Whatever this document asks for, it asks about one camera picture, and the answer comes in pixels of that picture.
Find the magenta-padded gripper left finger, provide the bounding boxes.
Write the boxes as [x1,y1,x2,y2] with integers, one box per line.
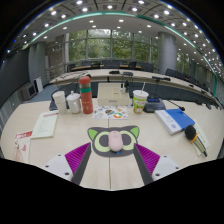
[44,142,93,186]

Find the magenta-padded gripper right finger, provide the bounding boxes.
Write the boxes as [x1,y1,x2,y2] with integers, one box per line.
[132,143,182,186]

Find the pink computer mouse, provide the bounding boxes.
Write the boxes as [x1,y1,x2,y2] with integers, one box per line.
[107,130,125,153]

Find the cat face mouse pad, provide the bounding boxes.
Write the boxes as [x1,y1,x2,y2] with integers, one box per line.
[87,125,141,158]

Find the red and white leaflet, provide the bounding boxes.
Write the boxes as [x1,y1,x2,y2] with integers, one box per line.
[13,130,33,164]

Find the white printed document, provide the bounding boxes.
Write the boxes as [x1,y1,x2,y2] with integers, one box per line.
[30,110,60,140]

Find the blue and white book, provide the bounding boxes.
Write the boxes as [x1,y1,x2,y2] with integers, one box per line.
[154,108,196,136]

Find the stack of white paper cups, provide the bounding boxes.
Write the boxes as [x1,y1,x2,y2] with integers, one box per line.
[52,90,68,116]

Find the white lidded ceramic mug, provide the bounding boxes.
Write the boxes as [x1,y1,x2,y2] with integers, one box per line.
[65,90,83,115]

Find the green printed paper cup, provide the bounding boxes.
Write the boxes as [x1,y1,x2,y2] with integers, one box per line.
[132,82,150,115]

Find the red insulated drink bottle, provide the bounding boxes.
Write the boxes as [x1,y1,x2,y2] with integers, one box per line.
[78,75,94,115]

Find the colourful sticker sheet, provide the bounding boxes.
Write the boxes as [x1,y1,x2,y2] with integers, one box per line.
[92,105,130,121]

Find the white floor appliance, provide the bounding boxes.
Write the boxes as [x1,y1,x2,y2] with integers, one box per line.
[34,77,45,94]

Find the white cardboard box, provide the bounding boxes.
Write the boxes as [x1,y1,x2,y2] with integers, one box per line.
[96,82,130,107]

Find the long curved conference desk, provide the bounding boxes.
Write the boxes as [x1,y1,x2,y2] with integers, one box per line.
[49,68,214,98]

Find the dark office chairs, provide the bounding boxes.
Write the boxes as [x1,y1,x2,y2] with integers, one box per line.
[68,59,208,88]

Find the ceiling lights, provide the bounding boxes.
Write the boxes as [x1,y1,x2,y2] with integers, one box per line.
[6,0,224,73]

